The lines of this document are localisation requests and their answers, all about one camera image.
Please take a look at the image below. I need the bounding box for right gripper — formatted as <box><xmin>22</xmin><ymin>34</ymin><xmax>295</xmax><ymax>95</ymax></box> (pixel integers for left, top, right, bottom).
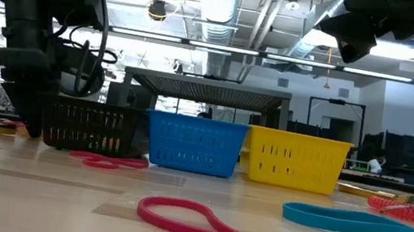
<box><xmin>312</xmin><ymin>0</ymin><xmax>414</xmax><ymax>75</ymax></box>

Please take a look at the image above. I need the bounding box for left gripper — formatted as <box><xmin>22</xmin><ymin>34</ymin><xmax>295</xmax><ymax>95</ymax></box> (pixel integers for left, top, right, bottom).
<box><xmin>0</xmin><ymin>0</ymin><xmax>74</xmax><ymax>142</ymax></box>

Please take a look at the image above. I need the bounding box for white cylindrical spotlight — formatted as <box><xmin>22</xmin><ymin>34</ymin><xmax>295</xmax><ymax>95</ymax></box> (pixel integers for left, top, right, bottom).
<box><xmin>56</xmin><ymin>64</ymin><xmax>107</xmax><ymax>102</ymax></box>

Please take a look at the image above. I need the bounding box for yellow hanging pendant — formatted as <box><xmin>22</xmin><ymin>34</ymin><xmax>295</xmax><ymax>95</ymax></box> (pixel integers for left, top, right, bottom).
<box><xmin>320</xmin><ymin>46</ymin><xmax>337</xmax><ymax>90</ymax></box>

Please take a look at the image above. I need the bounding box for black plastic basket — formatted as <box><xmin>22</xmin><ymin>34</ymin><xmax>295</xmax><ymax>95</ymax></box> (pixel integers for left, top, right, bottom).
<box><xmin>32</xmin><ymin>91</ymin><xmax>155</xmax><ymax>164</ymax></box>

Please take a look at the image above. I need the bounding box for yellow plastic basket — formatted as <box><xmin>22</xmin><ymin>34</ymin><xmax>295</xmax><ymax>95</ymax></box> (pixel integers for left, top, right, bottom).
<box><xmin>236</xmin><ymin>124</ymin><xmax>355</xmax><ymax>199</ymax></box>

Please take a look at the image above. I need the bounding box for black robot station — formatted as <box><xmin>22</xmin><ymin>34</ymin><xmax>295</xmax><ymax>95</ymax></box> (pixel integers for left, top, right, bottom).
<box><xmin>353</xmin><ymin>126</ymin><xmax>414</xmax><ymax>187</ymax></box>

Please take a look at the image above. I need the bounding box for person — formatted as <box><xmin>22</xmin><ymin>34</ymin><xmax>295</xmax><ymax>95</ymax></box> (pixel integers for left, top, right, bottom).
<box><xmin>364</xmin><ymin>151</ymin><xmax>390</xmax><ymax>177</ymax></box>

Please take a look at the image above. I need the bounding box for grey perforated metal riser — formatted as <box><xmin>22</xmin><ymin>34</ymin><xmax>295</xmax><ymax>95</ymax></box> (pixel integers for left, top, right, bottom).
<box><xmin>116</xmin><ymin>65</ymin><xmax>294</xmax><ymax>132</ymax></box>

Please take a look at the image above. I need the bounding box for black ceiling dome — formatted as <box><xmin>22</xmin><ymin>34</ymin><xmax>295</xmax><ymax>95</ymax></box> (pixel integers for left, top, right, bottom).
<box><xmin>146</xmin><ymin>0</ymin><xmax>170</xmax><ymax>24</ymax></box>

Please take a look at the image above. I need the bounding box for blue plastic basket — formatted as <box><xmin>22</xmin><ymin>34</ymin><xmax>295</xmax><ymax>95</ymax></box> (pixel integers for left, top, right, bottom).
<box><xmin>139</xmin><ymin>108</ymin><xmax>251</xmax><ymax>182</ymax></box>

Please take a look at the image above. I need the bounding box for blue rubber band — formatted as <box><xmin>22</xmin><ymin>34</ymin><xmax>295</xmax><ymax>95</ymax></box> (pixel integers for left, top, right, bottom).
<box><xmin>279</xmin><ymin>199</ymin><xmax>414</xmax><ymax>232</ymax></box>

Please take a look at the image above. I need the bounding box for black camera cable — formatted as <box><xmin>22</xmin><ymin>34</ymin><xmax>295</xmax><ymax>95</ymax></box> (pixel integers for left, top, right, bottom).
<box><xmin>52</xmin><ymin>0</ymin><xmax>127</xmax><ymax>103</ymax></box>

